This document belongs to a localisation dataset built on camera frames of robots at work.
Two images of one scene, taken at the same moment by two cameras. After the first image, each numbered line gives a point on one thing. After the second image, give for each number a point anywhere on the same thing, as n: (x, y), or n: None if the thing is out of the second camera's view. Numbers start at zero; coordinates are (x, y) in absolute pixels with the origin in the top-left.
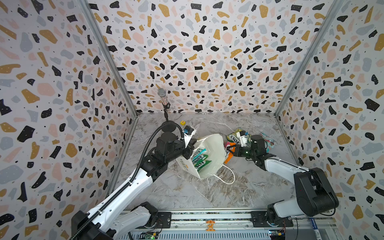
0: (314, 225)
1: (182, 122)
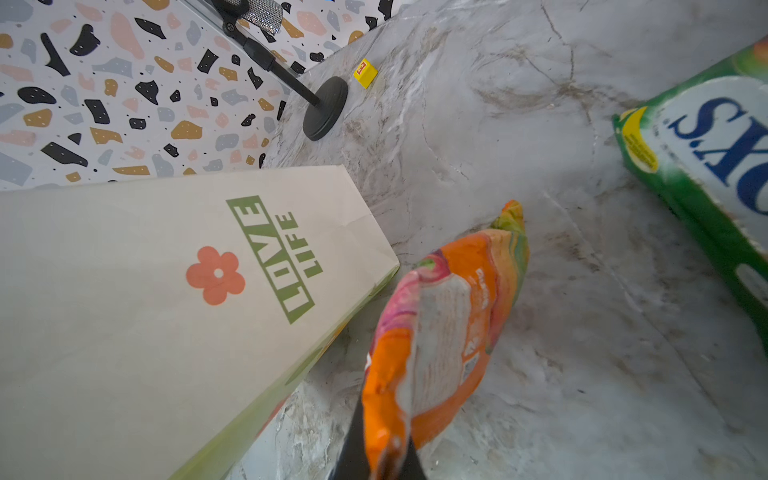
0: None
1: (365, 73)
